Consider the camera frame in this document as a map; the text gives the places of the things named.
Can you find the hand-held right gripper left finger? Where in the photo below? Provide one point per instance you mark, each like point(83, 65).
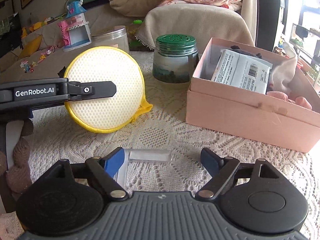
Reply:
point(113, 162)

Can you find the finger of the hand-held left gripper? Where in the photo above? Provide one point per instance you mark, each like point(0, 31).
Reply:
point(97, 90)

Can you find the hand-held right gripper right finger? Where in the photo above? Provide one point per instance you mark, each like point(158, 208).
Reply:
point(211, 161)

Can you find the yellow round mesh pouch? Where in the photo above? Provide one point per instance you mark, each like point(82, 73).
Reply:
point(105, 110)

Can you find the clear acrylic piece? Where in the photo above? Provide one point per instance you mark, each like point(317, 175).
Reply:
point(150, 156)

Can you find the pink cardboard box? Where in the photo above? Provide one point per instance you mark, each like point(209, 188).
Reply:
point(237, 120)

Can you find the printed plastic package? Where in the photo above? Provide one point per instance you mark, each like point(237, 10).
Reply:
point(240, 75)

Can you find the white cloth hat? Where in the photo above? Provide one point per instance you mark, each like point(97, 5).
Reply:
point(282, 72)

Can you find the person's left hand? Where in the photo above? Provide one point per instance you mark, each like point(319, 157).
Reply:
point(20, 177)

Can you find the black cloth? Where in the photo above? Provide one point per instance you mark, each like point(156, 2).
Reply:
point(62, 73)

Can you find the scattered small colourful toys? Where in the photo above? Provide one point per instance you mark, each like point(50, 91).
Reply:
point(47, 50)

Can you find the yellow plush toy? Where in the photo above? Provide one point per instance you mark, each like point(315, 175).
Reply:
point(31, 46)

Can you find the clear plastic jar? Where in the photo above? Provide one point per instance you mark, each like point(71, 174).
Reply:
point(112, 40)

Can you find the white lace tablecloth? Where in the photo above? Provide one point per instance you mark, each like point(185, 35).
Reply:
point(162, 135)

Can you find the pink and blue toy house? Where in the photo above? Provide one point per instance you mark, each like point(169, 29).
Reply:
point(77, 37)

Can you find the black screen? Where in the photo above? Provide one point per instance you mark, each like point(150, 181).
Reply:
point(10, 32)

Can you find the green cap bottle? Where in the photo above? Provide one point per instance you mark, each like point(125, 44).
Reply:
point(136, 22)

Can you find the glass jar green lid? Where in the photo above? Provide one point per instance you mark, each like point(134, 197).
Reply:
point(175, 65)

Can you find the window shelf rack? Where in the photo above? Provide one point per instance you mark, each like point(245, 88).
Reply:
point(302, 32)

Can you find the dark framed wall picture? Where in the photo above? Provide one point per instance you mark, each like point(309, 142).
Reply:
point(6, 3)

